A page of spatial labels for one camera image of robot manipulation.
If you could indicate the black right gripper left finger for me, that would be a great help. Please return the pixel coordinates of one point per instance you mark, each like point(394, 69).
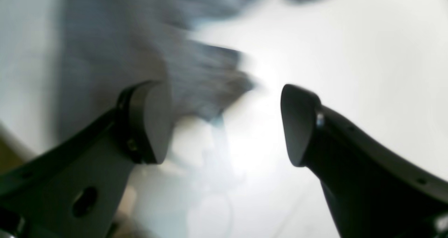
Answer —
point(74, 190)

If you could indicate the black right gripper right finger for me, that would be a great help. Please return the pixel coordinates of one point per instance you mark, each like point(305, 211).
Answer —
point(371, 192)

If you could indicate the grey t-shirt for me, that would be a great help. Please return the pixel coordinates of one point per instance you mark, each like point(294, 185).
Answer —
point(109, 45)

